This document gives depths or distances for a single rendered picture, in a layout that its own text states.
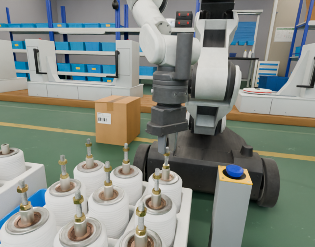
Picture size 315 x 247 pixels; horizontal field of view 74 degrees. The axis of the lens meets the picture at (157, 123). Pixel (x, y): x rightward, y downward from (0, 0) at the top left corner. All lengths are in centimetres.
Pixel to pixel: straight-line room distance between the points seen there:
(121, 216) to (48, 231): 15
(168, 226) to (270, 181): 52
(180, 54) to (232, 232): 43
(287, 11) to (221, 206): 652
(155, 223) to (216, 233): 18
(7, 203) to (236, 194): 67
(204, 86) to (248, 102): 169
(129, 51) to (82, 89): 76
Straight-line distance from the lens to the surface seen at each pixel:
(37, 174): 89
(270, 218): 99
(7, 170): 85
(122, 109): 140
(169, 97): 49
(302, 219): 105
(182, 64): 46
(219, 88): 75
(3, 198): 81
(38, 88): 318
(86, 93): 277
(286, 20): 684
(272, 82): 485
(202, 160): 88
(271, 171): 92
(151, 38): 50
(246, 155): 92
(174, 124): 52
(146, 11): 62
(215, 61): 78
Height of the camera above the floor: 56
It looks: 16 degrees down
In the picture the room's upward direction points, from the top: 2 degrees clockwise
